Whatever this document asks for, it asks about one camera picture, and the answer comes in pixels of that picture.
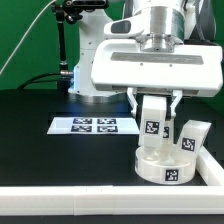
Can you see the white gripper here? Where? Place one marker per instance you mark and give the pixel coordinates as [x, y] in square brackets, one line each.
[192, 70]

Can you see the white fence rail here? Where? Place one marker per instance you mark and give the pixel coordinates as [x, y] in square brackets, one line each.
[210, 170]
[111, 200]

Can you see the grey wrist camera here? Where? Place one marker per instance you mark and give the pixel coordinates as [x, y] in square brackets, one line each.
[130, 28]

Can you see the white right fence rail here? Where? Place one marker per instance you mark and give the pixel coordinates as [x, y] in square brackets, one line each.
[210, 170]

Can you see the white fiducial marker sheet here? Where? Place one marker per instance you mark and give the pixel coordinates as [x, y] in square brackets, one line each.
[93, 125]

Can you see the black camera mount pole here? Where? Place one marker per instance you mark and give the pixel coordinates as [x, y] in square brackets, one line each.
[61, 40]

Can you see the white front fence rail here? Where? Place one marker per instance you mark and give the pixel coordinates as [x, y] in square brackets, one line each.
[111, 200]

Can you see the white round stool seat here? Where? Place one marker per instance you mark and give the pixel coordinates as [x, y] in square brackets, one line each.
[165, 166]

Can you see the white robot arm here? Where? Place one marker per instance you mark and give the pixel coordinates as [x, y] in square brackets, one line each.
[169, 23]

